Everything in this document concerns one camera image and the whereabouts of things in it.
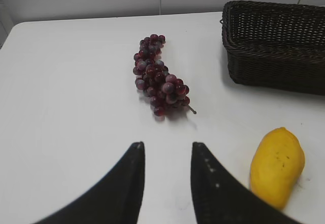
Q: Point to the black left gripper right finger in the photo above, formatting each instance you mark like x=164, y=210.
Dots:
x=218, y=197

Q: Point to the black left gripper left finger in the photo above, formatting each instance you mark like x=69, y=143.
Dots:
x=116, y=198

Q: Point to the black wicker basket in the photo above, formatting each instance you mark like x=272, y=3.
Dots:
x=273, y=45

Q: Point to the yellow mango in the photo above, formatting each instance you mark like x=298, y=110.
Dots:
x=276, y=166

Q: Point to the red grape bunch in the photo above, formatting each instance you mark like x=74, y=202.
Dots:
x=165, y=91

